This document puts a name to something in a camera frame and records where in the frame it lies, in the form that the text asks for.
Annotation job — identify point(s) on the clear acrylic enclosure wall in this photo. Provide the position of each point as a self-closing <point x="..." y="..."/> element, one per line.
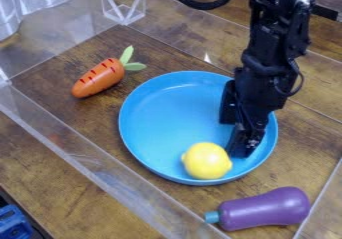
<point x="65" y="166"/>

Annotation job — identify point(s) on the yellow toy lemon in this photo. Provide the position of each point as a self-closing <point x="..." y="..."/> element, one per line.
<point x="205" y="161"/>

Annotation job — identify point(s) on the blue plastic crate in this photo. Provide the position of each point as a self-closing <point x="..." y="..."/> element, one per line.
<point x="14" y="226"/>

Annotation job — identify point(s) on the clear acrylic corner bracket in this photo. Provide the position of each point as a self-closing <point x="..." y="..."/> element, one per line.
<point x="122" y="14"/>

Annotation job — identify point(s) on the black bar on floor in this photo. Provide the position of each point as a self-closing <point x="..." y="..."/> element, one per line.
<point x="324" y="12"/>

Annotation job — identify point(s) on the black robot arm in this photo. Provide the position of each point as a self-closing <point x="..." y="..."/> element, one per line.
<point x="277" y="34"/>

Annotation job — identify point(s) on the purple toy eggplant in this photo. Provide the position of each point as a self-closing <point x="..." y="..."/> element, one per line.
<point x="283" y="206"/>

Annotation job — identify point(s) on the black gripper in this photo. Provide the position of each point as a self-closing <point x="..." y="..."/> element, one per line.
<point x="252" y="94"/>

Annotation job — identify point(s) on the orange toy carrot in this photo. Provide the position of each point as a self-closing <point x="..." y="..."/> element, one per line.
<point x="105" y="74"/>

